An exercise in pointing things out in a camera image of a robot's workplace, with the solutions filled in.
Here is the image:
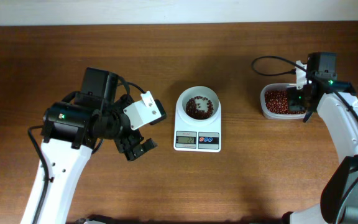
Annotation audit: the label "white round bowl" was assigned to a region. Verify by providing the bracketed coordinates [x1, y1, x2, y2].
[177, 86, 221, 123]

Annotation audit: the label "red adzuki beans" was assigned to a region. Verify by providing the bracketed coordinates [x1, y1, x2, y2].
[264, 90, 290, 114]

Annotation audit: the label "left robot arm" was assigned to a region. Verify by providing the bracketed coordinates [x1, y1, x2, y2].
[21, 67, 167, 223]

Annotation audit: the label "white digital kitchen scale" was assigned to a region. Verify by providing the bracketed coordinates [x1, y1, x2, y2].
[173, 93, 223, 153]

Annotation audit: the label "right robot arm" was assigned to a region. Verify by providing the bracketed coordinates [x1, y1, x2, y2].
[282, 52, 358, 223]

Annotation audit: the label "red beans in bowl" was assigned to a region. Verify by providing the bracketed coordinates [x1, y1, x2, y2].
[185, 96, 214, 120]

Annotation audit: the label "clear plastic food container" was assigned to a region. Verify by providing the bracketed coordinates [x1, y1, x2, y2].
[260, 83, 306, 120]

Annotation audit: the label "right black camera cable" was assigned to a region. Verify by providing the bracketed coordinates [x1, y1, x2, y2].
[251, 55, 358, 224]

